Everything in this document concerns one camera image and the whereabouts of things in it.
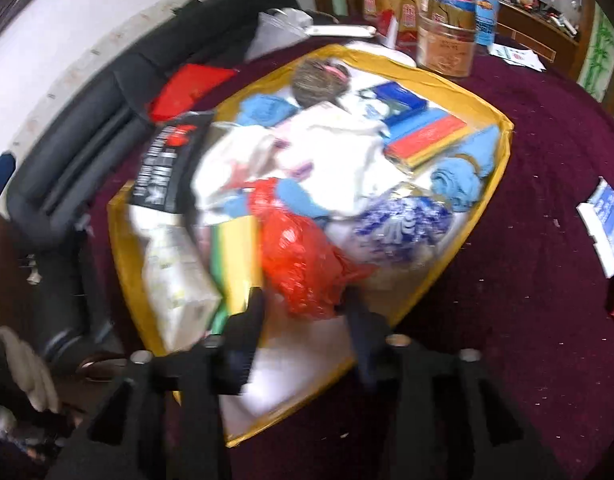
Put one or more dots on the blue tissue pack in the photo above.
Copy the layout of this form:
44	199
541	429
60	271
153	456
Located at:
402	225

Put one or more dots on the red gold label jar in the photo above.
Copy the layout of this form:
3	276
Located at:
392	15

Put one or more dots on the blue white packet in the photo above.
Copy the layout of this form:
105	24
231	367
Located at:
394	97

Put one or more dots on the white blue box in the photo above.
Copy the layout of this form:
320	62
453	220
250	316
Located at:
604	225

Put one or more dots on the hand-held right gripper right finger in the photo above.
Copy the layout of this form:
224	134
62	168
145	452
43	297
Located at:
369	350

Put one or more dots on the white printed tissue pack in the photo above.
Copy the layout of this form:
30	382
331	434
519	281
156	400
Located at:
179	285

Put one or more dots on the wooden counter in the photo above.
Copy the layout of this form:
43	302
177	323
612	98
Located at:
537	30

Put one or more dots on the red flat packet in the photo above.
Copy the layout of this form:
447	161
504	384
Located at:
192	90

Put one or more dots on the blue label clear jar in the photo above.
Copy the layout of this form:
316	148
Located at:
487	15

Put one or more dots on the paper leaflets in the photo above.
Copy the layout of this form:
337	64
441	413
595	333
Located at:
517	57

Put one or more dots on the black bag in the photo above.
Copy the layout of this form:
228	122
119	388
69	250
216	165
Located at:
112	110

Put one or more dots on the black packet with clear end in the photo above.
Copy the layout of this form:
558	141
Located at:
169	165

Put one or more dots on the yellow printed packet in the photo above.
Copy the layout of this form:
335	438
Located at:
234	270

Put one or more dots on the red plastic bag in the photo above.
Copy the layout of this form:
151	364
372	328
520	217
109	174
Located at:
297	255

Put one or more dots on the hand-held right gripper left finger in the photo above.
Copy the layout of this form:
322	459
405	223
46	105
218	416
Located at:
239	350

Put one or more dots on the bamboo wall sticker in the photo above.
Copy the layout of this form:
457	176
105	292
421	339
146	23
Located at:
599	55

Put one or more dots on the brown label snack jar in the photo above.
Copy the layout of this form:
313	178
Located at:
444	50

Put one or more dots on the brown knitted hat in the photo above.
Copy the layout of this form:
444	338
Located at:
314	85

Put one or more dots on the person's left hand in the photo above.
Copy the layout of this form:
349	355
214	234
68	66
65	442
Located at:
29	370

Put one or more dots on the white cloth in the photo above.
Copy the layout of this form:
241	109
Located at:
337	170

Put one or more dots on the bag of coloured sponges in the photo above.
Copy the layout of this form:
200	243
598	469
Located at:
424	140

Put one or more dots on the yellow cardboard box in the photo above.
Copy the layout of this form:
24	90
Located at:
124	260

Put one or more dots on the blue towel with rubber band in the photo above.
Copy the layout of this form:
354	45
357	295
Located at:
464	175

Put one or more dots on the clear plastic bag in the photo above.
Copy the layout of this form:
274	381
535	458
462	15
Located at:
279	32

